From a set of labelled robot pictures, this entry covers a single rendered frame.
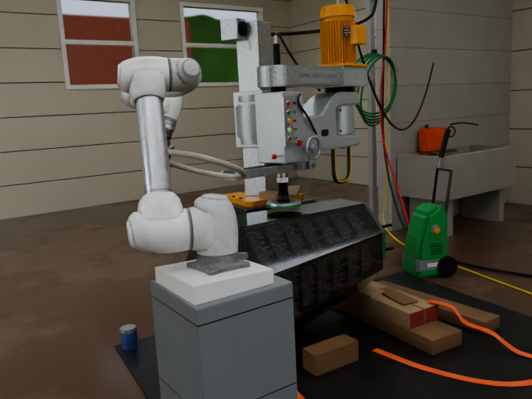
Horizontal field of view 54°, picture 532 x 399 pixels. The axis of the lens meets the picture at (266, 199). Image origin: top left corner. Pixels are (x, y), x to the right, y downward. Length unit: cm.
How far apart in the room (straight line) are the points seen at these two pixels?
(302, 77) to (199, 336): 187
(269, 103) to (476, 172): 337
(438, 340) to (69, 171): 685
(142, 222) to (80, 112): 710
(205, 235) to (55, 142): 704
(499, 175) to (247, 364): 487
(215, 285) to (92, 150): 727
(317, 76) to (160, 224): 179
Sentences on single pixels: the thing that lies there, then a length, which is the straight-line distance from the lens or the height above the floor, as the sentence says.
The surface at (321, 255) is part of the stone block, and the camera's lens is 296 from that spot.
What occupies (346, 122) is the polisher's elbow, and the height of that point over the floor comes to 131.
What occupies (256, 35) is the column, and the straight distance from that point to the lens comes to 390.
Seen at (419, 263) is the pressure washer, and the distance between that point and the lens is 442.
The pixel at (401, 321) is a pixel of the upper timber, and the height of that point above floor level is 14.
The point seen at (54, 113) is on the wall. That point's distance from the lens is 880.
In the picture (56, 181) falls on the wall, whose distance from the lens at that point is 883.
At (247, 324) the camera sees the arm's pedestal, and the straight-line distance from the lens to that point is 188.
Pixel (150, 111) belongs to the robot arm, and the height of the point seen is 144.
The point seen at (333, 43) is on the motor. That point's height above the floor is 183.
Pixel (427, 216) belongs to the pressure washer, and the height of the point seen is 51.
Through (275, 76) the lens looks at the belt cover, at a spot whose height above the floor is 161.
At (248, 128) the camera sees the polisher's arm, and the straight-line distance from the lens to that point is 383.
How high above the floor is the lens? 143
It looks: 10 degrees down
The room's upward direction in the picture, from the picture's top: 3 degrees counter-clockwise
